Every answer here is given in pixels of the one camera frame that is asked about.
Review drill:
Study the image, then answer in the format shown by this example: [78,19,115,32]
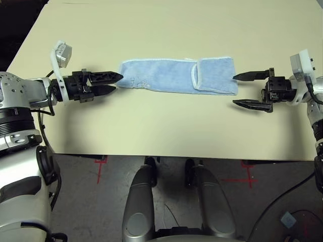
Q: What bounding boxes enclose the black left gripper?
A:
[61,68,125,104]

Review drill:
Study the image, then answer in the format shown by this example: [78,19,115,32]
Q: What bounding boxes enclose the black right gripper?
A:
[232,67,297,113]

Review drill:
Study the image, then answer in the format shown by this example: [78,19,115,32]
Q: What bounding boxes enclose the light blue towel white trim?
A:
[117,56,239,96]

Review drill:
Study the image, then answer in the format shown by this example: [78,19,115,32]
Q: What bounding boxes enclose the grey robot right leg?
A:
[185,158,238,239]

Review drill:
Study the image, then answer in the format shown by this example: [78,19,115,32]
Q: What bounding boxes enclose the grey robot leg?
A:
[185,158,238,239]
[122,157,158,242]

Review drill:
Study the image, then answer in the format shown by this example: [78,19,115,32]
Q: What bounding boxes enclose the grey robot left leg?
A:
[122,157,158,242]

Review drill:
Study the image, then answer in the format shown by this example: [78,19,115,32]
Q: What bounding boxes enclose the small blue-grey square floor object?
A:
[280,211,298,227]

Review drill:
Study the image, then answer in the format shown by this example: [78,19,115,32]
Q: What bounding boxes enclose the grey robot waist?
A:
[153,226,243,242]

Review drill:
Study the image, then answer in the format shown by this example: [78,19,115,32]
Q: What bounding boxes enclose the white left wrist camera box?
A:
[50,39,74,103]

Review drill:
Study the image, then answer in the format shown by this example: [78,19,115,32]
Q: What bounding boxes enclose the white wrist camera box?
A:
[289,48,317,105]
[50,39,74,103]

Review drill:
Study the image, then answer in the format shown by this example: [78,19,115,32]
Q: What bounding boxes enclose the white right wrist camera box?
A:
[289,48,317,105]

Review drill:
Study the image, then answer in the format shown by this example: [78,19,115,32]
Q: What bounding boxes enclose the black left wrist camera cable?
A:
[37,70,63,211]

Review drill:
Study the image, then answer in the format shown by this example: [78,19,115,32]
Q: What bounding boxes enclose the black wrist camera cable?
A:
[37,70,63,211]
[252,75,323,242]

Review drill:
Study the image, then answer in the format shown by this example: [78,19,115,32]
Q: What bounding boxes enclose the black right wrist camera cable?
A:
[252,75,323,242]

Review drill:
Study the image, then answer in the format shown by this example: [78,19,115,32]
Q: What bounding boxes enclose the thin grey floor wire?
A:
[163,204,182,227]

